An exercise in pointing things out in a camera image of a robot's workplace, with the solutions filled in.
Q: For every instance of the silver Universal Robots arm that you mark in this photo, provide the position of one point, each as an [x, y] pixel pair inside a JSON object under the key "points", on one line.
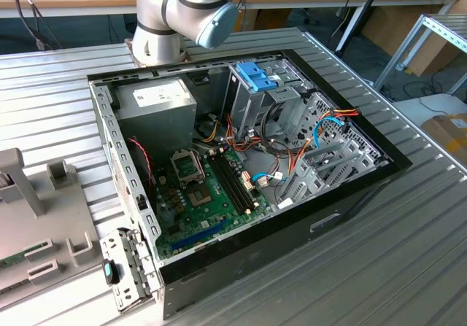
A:
{"points": [[157, 8]]}

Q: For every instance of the silver disk bay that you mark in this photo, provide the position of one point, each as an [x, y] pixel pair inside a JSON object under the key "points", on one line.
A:
{"points": [[304, 174]]}

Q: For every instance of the black RAM slot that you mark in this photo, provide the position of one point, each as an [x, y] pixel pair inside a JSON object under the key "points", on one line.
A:
{"points": [[232, 182], [241, 179], [228, 182], [237, 181]]}

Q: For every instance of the silver drive cage blue latches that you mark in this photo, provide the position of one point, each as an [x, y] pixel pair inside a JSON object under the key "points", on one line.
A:
{"points": [[248, 107]]}

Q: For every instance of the CPU socket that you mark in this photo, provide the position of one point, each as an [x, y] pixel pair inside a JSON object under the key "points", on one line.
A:
{"points": [[187, 167]]}

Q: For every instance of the square motherboard chipset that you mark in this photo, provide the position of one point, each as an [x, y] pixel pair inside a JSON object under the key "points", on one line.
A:
{"points": [[199, 198]]}

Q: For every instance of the green motherboard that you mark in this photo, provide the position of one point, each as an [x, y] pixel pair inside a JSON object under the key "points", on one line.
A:
{"points": [[204, 213]]}

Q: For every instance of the grey power supply unit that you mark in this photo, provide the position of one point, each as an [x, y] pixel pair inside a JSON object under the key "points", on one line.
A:
{"points": [[157, 122]]}

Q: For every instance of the blue expansion slot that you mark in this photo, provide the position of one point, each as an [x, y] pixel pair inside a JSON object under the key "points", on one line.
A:
{"points": [[200, 235]]}

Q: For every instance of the black case fan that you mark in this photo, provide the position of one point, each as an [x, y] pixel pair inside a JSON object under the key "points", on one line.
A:
{"points": [[140, 173]]}

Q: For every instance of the black open PC case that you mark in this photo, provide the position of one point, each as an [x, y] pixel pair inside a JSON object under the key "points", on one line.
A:
{"points": [[292, 238]]}

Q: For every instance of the black latch teal tab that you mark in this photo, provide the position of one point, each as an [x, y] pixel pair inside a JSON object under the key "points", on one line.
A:
{"points": [[109, 272]]}

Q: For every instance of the black tripod stand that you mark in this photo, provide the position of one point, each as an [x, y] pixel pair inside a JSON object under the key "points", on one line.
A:
{"points": [[359, 16]]}

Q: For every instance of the grey parts rack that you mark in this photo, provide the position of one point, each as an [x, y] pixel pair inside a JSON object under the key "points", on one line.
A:
{"points": [[54, 224]]}

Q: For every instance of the large cardboard box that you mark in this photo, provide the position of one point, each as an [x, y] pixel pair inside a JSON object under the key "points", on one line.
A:
{"points": [[394, 27]]}

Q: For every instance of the small cardboard box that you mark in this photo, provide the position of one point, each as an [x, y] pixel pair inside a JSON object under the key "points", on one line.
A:
{"points": [[448, 136]]}

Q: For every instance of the green RAM stick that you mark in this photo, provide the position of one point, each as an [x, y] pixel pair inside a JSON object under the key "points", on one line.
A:
{"points": [[11, 261]]}

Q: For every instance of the silver expansion slot bracket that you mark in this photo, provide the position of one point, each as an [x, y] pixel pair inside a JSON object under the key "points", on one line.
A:
{"points": [[111, 253]]}

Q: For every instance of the aluminium frame shelf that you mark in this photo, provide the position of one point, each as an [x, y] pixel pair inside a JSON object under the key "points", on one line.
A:
{"points": [[443, 30]]}

